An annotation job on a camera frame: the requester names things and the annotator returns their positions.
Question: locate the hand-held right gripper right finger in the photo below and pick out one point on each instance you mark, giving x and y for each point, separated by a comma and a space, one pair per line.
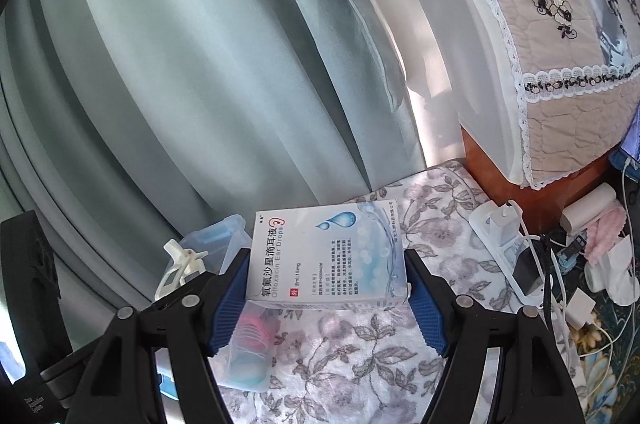
425, 304

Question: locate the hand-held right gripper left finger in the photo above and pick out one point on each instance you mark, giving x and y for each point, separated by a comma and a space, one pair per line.
230, 304

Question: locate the pink and teal plastic spring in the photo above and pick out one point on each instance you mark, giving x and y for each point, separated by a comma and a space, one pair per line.
255, 329

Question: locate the clear plastic storage container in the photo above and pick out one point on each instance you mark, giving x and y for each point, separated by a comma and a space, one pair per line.
220, 244

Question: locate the cream plastic hair clip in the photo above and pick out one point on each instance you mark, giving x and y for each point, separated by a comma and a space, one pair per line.
175, 274

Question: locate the white and blue medicine box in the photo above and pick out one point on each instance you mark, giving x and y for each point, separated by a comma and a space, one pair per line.
325, 254

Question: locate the grey floral blanket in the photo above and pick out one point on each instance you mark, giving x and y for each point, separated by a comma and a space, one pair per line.
350, 364

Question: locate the white power strip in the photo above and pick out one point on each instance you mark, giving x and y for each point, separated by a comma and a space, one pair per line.
487, 229

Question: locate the black power adapter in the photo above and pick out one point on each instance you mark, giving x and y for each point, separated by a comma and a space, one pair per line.
530, 271

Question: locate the wooden cabinet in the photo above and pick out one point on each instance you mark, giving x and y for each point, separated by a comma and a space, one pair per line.
490, 174

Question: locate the small white charger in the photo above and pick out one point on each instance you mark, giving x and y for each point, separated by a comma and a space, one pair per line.
580, 309

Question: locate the white roll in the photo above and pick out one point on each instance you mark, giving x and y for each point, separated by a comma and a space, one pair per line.
587, 206

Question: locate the dark floral rug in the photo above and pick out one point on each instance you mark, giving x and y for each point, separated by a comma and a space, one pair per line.
605, 369

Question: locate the white paper bag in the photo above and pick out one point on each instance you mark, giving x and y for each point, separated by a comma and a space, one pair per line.
615, 274

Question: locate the pink fluffy item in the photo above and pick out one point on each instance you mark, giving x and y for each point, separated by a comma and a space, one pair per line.
607, 229

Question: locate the beige quilted lace cover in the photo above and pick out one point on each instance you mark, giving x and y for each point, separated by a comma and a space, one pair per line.
565, 129

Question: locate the grey-green curtain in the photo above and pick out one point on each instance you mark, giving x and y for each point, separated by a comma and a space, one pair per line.
175, 54

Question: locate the white appliance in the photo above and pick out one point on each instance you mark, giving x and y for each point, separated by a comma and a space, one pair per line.
475, 54

